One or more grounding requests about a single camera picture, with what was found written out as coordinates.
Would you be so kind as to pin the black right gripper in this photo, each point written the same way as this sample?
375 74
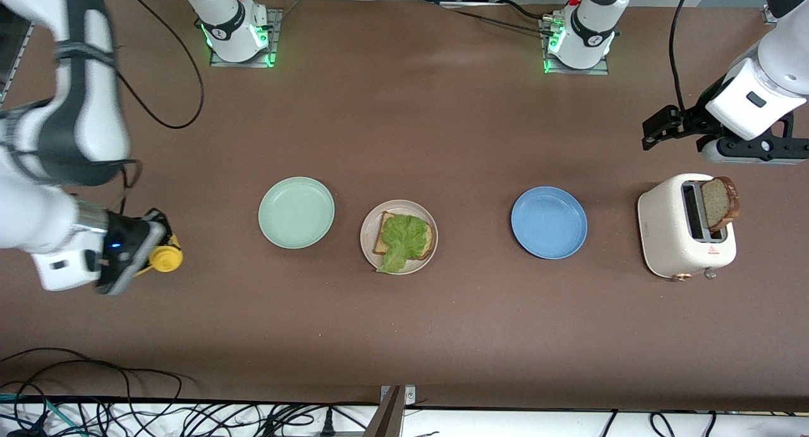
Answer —
124 237

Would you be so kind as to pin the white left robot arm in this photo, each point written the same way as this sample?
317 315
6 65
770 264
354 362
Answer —
777 70

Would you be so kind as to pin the black power plug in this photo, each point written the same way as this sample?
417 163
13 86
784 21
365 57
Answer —
328 423

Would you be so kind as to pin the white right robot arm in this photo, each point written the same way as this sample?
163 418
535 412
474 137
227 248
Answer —
95 133

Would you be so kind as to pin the toasted bread slice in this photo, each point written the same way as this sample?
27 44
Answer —
425 255
720 203

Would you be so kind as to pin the aluminium frame rail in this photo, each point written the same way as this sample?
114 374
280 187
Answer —
11 76

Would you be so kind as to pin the yellow mustard squeeze bottle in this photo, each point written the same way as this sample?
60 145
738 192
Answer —
167 260

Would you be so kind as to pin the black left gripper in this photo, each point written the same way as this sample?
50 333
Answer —
691 119

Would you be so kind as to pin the beige plate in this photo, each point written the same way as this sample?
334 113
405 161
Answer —
370 234

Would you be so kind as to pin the aluminium profile bracket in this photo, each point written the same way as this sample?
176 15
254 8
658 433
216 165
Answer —
392 418

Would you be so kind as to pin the white two-slot toaster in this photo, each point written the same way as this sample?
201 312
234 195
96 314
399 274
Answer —
663 228

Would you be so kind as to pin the pale green plate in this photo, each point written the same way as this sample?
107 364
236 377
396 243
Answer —
296 212

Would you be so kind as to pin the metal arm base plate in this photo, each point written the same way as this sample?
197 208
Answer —
578 71
276 38

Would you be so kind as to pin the blue plate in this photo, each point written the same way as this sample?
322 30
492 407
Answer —
548 222

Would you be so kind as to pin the green lettuce leaf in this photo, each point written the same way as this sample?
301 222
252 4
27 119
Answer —
404 238

